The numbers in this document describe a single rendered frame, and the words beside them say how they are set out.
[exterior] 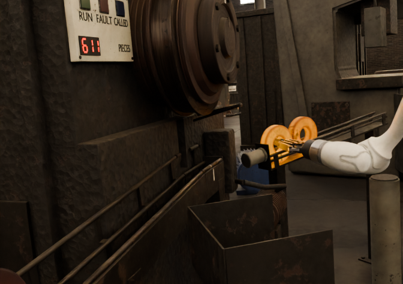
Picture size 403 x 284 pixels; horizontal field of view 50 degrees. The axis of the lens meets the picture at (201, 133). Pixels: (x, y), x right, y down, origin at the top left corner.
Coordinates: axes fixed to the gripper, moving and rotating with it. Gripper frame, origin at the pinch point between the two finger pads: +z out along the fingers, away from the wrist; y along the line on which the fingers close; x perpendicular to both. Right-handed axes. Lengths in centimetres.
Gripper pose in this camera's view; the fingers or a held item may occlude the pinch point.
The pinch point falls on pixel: (276, 141)
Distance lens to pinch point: 180.7
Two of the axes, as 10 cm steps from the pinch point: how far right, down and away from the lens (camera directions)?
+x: -0.2, -9.8, -2.0
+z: -5.7, -1.5, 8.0
